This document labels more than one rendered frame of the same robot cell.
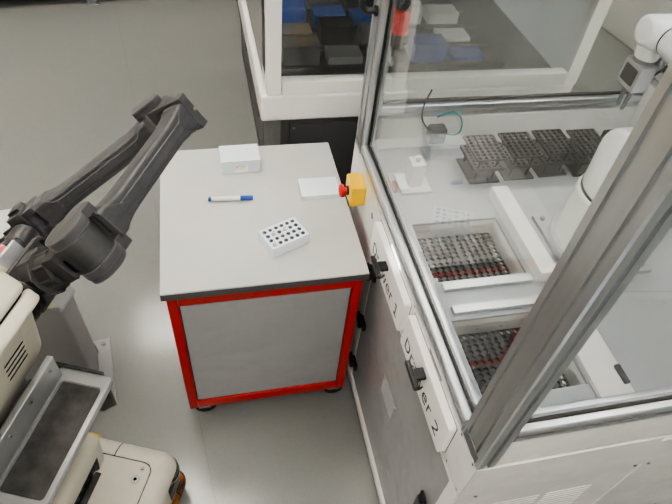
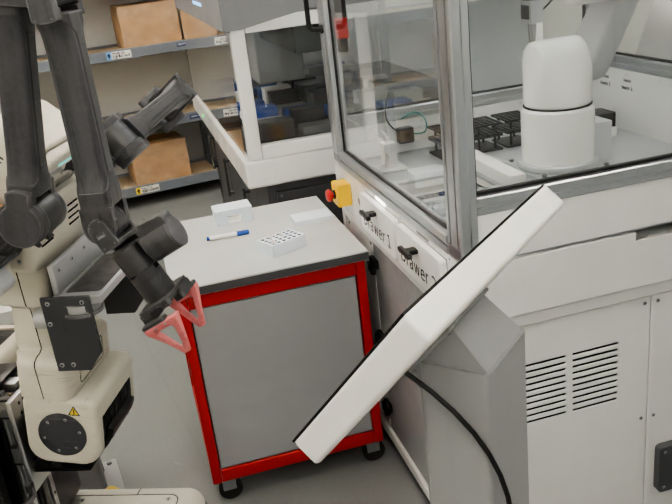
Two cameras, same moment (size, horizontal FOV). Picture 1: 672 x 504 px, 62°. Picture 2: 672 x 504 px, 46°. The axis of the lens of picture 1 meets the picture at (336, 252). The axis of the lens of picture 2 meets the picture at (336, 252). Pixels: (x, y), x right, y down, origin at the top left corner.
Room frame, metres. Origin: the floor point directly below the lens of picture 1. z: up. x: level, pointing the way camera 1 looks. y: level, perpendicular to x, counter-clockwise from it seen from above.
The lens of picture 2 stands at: (-1.12, -0.15, 1.62)
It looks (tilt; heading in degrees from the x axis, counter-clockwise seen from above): 21 degrees down; 4
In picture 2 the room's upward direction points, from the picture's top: 7 degrees counter-clockwise
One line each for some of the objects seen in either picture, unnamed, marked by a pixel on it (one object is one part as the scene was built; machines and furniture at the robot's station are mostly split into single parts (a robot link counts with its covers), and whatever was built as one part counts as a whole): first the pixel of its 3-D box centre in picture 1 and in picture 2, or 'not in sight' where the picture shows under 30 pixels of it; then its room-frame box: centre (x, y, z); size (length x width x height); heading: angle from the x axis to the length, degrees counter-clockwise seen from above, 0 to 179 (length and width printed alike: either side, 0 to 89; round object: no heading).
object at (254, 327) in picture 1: (258, 284); (269, 341); (1.27, 0.26, 0.38); 0.62 x 0.58 x 0.76; 17
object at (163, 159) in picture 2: not in sight; (156, 157); (4.52, 1.43, 0.28); 0.41 x 0.32 x 0.28; 115
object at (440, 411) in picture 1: (425, 380); (420, 261); (0.67, -0.23, 0.87); 0.29 x 0.02 x 0.11; 17
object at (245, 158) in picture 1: (239, 159); (232, 212); (1.46, 0.36, 0.79); 0.13 x 0.09 x 0.05; 108
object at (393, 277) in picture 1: (388, 273); (379, 223); (0.97, -0.14, 0.87); 0.29 x 0.02 x 0.11; 17
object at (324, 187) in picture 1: (319, 188); (311, 217); (1.39, 0.08, 0.77); 0.13 x 0.09 x 0.02; 106
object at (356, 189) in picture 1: (354, 189); (340, 193); (1.28, -0.03, 0.88); 0.07 x 0.05 x 0.07; 17
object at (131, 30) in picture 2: not in sight; (145, 23); (4.57, 1.34, 1.22); 0.41 x 0.32 x 0.28; 115
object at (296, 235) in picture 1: (283, 237); (281, 242); (1.14, 0.16, 0.78); 0.12 x 0.08 x 0.04; 131
